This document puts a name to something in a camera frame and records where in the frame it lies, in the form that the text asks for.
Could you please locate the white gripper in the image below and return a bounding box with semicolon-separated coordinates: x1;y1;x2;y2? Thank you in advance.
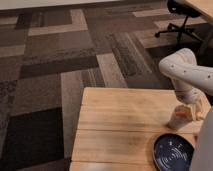
174;80;204;121

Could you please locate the orange pepper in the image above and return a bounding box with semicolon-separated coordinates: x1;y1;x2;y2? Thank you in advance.
176;112;187;118

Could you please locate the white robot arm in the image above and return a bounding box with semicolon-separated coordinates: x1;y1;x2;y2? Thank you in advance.
159;48;213;171

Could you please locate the white ceramic cup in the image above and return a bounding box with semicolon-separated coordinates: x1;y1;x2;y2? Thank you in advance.
168;105;191;130

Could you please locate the dark blue plate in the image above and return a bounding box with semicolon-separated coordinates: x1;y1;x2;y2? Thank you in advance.
152;133;194;171

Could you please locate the wooden desk in background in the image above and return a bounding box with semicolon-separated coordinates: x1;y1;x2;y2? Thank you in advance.
185;0;213;21

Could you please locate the black office chair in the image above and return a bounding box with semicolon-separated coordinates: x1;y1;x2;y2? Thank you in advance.
154;0;203;46

